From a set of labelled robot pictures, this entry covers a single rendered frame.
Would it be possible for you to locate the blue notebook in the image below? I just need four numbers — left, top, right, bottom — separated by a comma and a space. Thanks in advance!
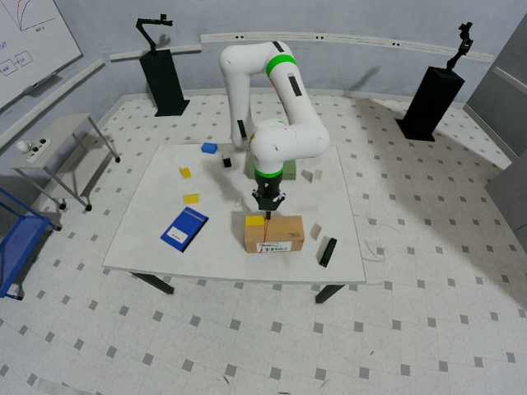
160, 207, 209, 253

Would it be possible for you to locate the blue box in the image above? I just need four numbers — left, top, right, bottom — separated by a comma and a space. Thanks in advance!
201, 142, 217, 154

